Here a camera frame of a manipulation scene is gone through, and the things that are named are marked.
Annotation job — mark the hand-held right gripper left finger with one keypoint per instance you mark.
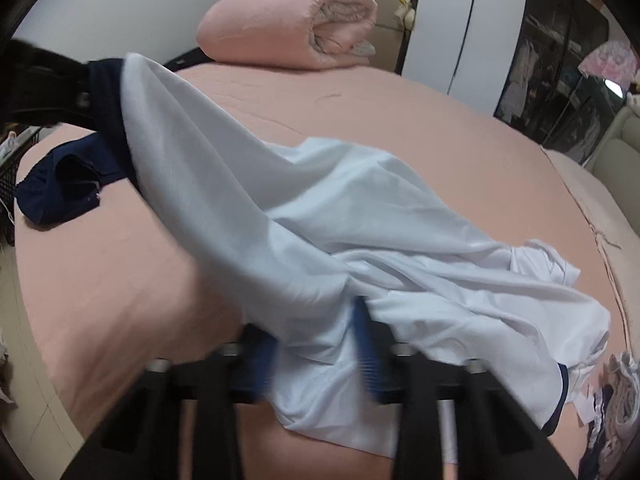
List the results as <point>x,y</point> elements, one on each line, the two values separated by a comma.
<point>257,370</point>

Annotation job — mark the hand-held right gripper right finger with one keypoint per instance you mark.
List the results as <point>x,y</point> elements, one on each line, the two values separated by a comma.
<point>372,370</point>

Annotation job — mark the navy shorts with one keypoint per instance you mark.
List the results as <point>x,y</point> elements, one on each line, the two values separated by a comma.
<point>50,190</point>

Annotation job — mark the white t-shirt with navy trim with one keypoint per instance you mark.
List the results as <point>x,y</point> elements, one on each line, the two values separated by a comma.
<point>350,220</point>

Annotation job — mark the black crate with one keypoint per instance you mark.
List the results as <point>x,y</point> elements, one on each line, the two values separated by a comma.
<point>10,175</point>

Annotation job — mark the rolled pink quilt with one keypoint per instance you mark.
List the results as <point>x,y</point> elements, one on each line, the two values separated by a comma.
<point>260,25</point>

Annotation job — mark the bed with pink sheet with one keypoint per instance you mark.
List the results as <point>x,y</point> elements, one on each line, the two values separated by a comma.
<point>450,125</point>

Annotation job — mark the cream padded headboard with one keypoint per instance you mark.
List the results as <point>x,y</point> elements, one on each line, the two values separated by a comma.
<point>620,160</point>

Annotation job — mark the white wardrobe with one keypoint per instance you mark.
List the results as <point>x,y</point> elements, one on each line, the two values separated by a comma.
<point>480,35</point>

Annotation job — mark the cream plush toy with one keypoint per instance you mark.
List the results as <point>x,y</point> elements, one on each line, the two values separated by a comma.
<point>407,17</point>

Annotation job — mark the beige dresser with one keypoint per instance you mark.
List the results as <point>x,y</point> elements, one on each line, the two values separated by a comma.
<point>387,10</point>

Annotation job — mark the pink printed cloth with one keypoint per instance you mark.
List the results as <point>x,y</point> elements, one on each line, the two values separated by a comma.
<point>610,60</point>

